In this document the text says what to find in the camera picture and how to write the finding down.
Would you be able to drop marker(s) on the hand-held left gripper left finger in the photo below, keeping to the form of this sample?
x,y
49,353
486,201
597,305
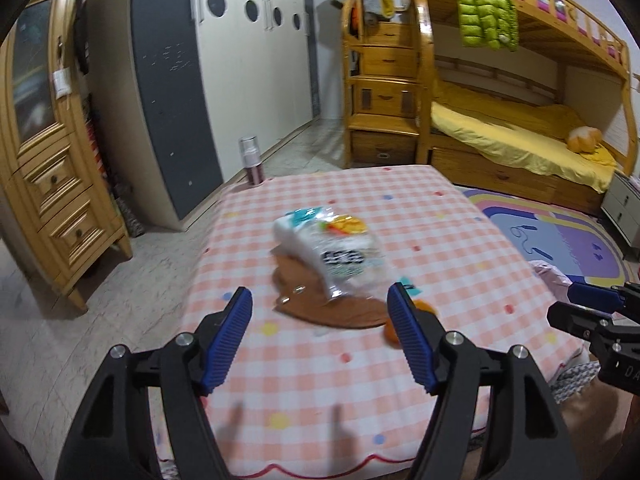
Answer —
x,y
225,345

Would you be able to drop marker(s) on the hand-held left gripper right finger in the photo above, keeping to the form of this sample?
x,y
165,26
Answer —
x,y
410,340

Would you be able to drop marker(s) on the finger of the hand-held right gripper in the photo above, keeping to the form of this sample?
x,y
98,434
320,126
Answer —
x,y
575,320
595,296

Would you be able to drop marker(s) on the orange peel piece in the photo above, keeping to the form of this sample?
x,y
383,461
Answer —
x,y
425,310

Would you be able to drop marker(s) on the brown wooden board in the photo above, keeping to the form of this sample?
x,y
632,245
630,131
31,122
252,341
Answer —
x,y
340,312

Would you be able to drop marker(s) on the clear plastic wrapper black label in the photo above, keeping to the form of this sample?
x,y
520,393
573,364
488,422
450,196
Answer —
x,y
345,260

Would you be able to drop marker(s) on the pink round cushion stool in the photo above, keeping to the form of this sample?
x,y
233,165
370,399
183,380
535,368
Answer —
x,y
550,272

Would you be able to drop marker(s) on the houndstooth stool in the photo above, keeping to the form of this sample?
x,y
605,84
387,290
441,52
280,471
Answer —
x,y
575,382

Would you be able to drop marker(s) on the purple rainbow rug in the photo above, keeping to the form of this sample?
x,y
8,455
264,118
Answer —
x,y
560,235

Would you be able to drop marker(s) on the pink checkered tablecloth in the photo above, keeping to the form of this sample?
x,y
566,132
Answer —
x,y
300,385

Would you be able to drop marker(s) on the grey nightstand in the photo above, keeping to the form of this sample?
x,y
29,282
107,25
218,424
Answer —
x,y
622,210

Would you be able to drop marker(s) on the orange plush pillow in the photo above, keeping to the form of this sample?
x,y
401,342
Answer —
x,y
584,139

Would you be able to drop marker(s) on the dark patterned bundle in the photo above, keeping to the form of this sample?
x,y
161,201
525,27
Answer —
x,y
122,205

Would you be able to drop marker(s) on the yellow bedsheet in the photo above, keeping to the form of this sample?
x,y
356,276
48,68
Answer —
x,y
510,135

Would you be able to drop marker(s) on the clear spray bottle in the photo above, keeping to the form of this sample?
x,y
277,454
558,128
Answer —
x,y
251,160

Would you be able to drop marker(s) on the wooden glass-door cabinet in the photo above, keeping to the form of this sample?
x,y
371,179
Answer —
x,y
50,185

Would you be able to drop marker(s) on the wooden stair drawers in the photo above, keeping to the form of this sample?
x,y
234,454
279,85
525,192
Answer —
x,y
385,100

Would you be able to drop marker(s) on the wooden bunk bed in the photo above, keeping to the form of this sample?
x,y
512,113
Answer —
x,y
550,50

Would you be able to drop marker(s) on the white and grey wardrobe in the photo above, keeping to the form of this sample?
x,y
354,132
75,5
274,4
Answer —
x,y
225,85

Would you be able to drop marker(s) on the green puffer jacket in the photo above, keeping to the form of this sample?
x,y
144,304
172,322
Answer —
x,y
487,10

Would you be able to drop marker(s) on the black hanging bag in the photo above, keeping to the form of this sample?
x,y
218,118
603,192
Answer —
x,y
81,35

